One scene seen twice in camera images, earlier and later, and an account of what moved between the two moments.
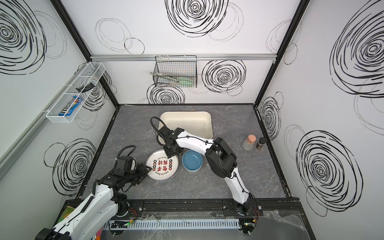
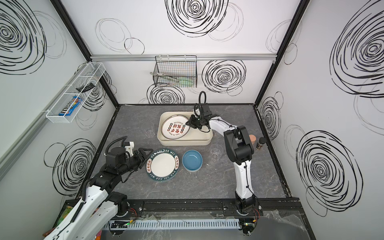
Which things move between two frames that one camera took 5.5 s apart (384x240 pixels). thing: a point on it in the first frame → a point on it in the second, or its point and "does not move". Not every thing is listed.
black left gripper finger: (148, 167) → (141, 150)
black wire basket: (175, 71) does not move
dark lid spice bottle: (261, 141) does not move
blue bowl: (192, 161) does not move
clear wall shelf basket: (67, 106) does not move
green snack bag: (68, 210) does not move
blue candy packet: (76, 103) does not move
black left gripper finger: (144, 175) → (143, 162)
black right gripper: (169, 147) → (193, 121)
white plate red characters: (163, 169) → (174, 127)
